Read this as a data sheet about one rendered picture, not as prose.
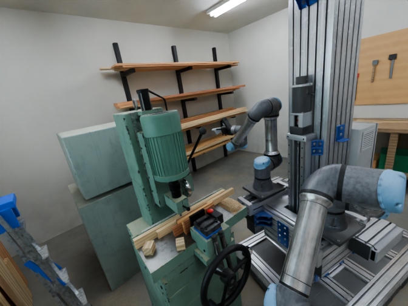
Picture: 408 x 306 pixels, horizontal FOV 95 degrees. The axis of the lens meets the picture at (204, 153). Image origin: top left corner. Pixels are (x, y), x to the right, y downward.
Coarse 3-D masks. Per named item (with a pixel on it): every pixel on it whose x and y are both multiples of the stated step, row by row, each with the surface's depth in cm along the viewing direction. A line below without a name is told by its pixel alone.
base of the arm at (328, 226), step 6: (330, 216) 93; (336, 216) 92; (342, 216) 92; (330, 222) 93; (336, 222) 92; (342, 222) 92; (324, 228) 95; (330, 228) 93; (336, 228) 92; (342, 228) 92
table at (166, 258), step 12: (228, 216) 103; (240, 216) 107; (156, 240) 93; (168, 240) 92; (192, 240) 90; (156, 252) 86; (168, 252) 85; (180, 252) 84; (192, 252) 88; (144, 264) 82; (156, 264) 80; (168, 264) 81; (180, 264) 85; (156, 276) 78
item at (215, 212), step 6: (216, 210) 92; (204, 216) 90; (210, 216) 90; (216, 216) 87; (222, 216) 89; (204, 222) 86; (210, 222) 85; (216, 222) 85; (222, 222) 90; (198, 228) 85; (210, 228) 82; (216, 228) 84; (204, 234) 82; (210, 234) 82
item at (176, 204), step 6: (168, 192) 103; (168, 198) 98; (180, 198) 96; (186, 198) 96; (168, 204) 101; (174, 204) 94; (180, 204) 94; (186, 204) 96; (174, 210) 97; (180, 210) 94
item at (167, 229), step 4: (232, 188) 123; (224, 192) 120; (228, 192) 121; (232, 192) 123; (216, 196) 117; (220, 196) 117; (224, 196) 119; (228, 196) 121; (212, 200) 113; (216, 200) 115; (220, 200) 117; (216, 204) 116; (168, 224) 98; (172, 224) 98; (176, 224) 99; (160, 228) 96; (164, 228) 95; (168, 228) 97; (156, 232) 94; (160, 232) 94; (164, 232) 95; (168, 232) 97; (160, 236) 94
